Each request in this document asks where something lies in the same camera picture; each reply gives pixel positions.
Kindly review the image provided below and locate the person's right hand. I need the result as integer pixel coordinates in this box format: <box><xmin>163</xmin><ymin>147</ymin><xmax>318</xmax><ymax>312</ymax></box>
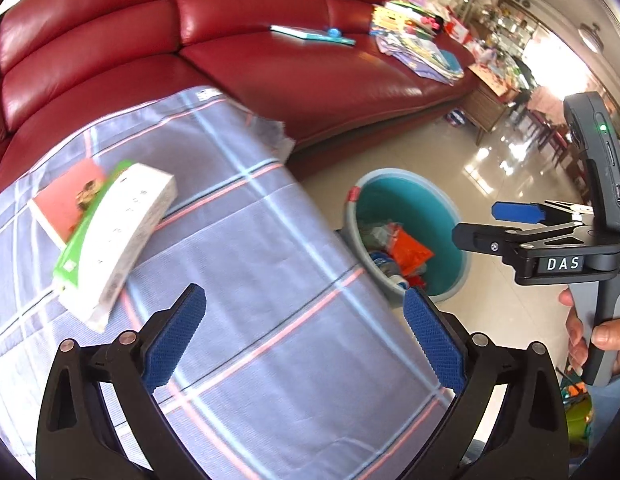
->
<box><xmin>558</xmin><ymin>287</ymin><xmax>620</xmax><ymax>379</ymax></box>

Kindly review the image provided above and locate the red paper cup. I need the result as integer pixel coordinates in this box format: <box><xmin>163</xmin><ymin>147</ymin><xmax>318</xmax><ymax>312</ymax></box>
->
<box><xmin>28</xmin><ymin>159</ymin><xmax>110</xmax><ymax>251</ymax></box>

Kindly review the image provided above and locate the green toy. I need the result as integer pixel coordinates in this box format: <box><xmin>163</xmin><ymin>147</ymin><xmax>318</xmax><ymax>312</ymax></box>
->
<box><xmin>560</xmin><ymin>379</ymin><xmax>596</xmax><ymax>442</ymax></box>

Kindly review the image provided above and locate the orange packet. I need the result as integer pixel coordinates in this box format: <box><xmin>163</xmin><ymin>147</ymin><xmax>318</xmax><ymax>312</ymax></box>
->
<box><xmin>387</xmin><ymin>226</ymin><xmax>435</xmax><ymax>279</ymax></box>

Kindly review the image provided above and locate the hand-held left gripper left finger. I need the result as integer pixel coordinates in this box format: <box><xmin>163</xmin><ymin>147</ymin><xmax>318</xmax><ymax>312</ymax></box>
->
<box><xmin>36</xmin><ymin>283</ymin><xmax>211</xmax><ymax>480</ymax></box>

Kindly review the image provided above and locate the teal waste bin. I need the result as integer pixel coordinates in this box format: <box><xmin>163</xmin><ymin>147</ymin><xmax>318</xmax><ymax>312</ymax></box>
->
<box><xmin>342</xmin><ymin>168</ymin><xmax>469</xmax><ymax>309</ymax></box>

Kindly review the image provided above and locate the red leather sofa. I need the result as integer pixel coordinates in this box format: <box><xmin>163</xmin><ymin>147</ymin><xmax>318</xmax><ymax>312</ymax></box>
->
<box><xmin>0</xmin><ymin>0</ymin><xmax>479</xmax><ymax>202</ymax></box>

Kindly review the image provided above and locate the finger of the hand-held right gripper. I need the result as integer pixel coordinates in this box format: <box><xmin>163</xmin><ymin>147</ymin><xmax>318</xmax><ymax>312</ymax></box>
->
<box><xmin>491</xmin><ymin>200</ymin><xmax>593</xmax><ymax>224</ymax></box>
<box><xmin>452</xmin><ymin>221</ymin><xmax>576</xmax><ymax>262</ymax></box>

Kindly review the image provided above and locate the green and white carton box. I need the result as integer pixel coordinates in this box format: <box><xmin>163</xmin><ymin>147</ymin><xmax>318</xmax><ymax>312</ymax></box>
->
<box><xmin>52</xmin><ymin>160</ymin><xmax>179</xmax><ymax>334</ymax></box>

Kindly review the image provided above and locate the teal thin book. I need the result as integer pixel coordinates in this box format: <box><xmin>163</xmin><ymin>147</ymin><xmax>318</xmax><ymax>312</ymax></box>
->
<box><xmin>269</xmin><ymin>24</ymin><xmax>357</xmax><ymax>46</ymax></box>

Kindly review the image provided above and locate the ceiling lamp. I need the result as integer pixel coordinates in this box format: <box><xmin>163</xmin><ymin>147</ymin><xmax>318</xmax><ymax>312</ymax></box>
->
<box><xmin>579</xmin><ymin>22</ymin><xmax>604</xmax><ymax>54</ymax></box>

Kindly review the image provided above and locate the pile of colourful books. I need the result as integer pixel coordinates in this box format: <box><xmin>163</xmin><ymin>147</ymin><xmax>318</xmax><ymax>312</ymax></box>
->
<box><xmin>369</xmin><ymin>0</ymin><xmax>466</xmax><ymax>84</ymax></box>

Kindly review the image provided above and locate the wooden side table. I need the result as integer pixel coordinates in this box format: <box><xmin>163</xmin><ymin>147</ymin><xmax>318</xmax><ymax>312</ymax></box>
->
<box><xmin>462</xmin><ymin>62</ymin><xmax>522</xmax><ymax>147</ymax></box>

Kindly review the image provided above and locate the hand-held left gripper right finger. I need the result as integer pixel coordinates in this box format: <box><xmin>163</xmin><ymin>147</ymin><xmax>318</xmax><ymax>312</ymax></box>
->
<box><xmin>403</xmin><ymin>284</ymin><xmax>571</xmax><ymax>480</ymax></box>

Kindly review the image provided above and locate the grey checked cloth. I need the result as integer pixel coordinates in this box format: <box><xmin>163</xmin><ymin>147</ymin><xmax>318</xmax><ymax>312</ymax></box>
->
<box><xmin>0</xmin><ymin>87</ymin><xmax>457</xmax><ymax>480</ymax></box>

